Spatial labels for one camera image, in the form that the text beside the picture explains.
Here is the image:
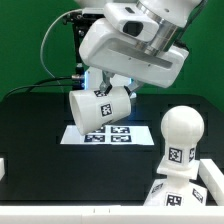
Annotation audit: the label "white left corner block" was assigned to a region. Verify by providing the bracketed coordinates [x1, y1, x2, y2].
[0, 158, 5, 181]

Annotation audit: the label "white front border rail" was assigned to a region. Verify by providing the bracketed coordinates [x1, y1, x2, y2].
[0, 206, 224, 224]

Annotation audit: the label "white right corner block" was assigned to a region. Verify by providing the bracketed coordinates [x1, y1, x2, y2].
[199, 159, 224, 206]

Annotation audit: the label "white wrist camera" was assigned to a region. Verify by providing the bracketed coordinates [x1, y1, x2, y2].
[104, 3, 159, 42]

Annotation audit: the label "white lamp base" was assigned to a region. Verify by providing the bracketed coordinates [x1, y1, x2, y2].
[144, 159, 207, 207]

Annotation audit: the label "white paper sheet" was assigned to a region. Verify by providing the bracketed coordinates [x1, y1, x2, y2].
[61, 125, 154, 146]

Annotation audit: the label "black power cables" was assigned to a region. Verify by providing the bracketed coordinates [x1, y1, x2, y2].
[1, 76, 84, 101]

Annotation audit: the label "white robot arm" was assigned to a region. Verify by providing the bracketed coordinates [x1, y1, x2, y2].
[74, 0, 207, 92]

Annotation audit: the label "white lamp shade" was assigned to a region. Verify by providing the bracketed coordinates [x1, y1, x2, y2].
[69, 86, 131, 135]

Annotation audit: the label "black camera on stand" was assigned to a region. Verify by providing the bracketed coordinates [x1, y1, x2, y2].
[63, 9, 103, 90]

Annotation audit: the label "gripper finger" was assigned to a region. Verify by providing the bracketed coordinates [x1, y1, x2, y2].
[100, 71, 115, 95]
[125, 80, 144, 97]

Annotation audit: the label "grey camera cable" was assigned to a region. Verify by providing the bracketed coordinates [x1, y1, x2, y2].
[39, 9, 83, 94]

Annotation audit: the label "white lamp bulb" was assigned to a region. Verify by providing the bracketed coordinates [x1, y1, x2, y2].
[161, 106, 204, 170]

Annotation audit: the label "white corner block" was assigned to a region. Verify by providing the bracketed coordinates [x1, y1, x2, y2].
[199, 159, 224, 206]
[0, 158, 5, 181]

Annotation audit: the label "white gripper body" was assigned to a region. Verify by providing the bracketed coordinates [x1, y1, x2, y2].
[79, 18, 189, 88]

